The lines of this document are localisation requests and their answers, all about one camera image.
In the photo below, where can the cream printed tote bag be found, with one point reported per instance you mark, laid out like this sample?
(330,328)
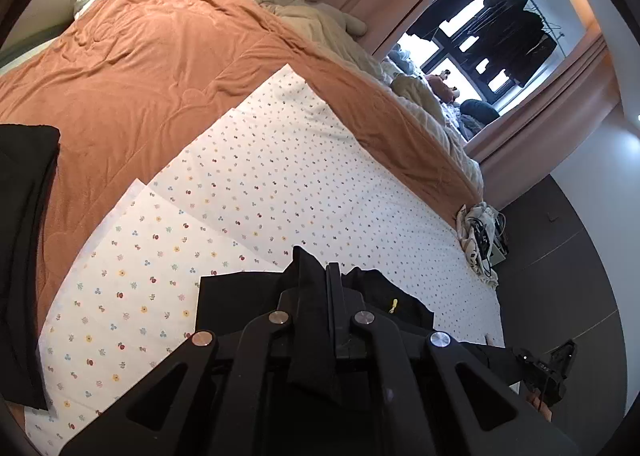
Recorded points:
(472,236)

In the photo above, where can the blue plush toy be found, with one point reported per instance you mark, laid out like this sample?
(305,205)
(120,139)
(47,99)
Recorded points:
(400,60)

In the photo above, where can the beige duvet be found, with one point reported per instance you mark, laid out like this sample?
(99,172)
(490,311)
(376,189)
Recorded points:
(430,110)

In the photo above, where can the folded black clothes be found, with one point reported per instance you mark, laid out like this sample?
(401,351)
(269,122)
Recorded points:
(25,236)

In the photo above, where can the white spotted bed sheet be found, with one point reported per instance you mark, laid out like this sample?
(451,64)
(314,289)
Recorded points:
(250,186)

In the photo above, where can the person's right hand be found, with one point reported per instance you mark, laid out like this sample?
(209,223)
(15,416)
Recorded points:
(540,403)

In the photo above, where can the brown plush toy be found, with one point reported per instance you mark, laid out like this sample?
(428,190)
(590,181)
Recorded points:
(442,88)

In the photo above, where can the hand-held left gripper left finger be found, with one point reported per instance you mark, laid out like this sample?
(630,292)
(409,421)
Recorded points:
(295,303)

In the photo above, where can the orange blanket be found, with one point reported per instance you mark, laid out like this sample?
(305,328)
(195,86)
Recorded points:
(150,60)

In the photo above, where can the dark round cushion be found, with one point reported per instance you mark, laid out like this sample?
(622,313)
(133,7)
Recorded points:
(480,110)

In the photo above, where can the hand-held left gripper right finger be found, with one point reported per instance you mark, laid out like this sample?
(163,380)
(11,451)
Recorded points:
(350,301)

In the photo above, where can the beige teddy bear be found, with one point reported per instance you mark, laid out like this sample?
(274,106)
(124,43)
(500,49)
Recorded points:
(320,10)

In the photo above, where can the black long-sleeve shirt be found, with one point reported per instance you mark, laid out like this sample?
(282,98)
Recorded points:
(395,296)

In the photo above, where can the white nightstand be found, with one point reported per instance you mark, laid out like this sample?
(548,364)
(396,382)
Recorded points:
(500,246)

